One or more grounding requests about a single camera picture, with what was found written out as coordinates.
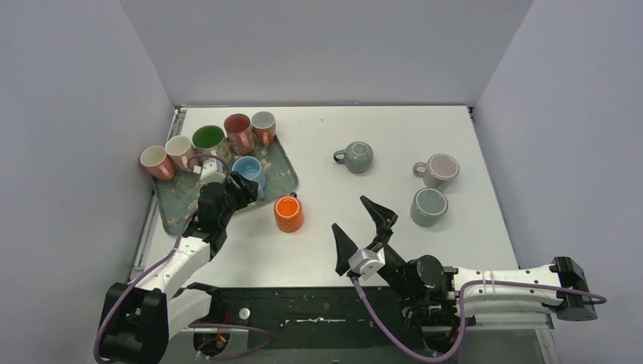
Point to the lilac ribbed mug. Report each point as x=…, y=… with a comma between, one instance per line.
x=438, y=172

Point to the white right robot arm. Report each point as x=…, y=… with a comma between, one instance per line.
x=436, y=294

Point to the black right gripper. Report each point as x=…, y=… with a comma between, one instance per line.
x=383, y=219

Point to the grey-green mug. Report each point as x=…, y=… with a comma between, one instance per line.
x=428, y=207

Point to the grey-blue round mug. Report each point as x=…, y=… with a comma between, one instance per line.
x=357, y=157

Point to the salmon dotted mug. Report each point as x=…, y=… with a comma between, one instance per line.
x=264, y=126

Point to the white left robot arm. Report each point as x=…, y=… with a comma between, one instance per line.
x=136, y=325

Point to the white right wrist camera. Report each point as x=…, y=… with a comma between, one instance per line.
x=366, y=263

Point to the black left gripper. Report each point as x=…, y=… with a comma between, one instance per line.
x=241, y=190

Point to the light blue ribbed mug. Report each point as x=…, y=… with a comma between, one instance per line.
x=251, y=169

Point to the cream floral mug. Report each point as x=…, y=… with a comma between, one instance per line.
x=211, y=140

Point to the speckled dark pink mug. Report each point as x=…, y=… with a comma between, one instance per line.
x=240, y=134

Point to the smooth pink mug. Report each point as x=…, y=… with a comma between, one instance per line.
x=157, y=162

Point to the blue floral blossom tray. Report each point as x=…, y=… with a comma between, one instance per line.
x=179, y=196

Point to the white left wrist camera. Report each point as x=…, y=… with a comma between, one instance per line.
x=213, y=171

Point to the faceted pink mug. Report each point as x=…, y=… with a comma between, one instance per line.
x=180, y=149

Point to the orange mug black handle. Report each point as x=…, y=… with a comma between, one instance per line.
x=288, y=213

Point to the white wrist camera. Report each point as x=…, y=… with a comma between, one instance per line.
x=366, y=263
x=213, y=171

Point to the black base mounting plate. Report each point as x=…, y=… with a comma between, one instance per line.
x=302, y=318

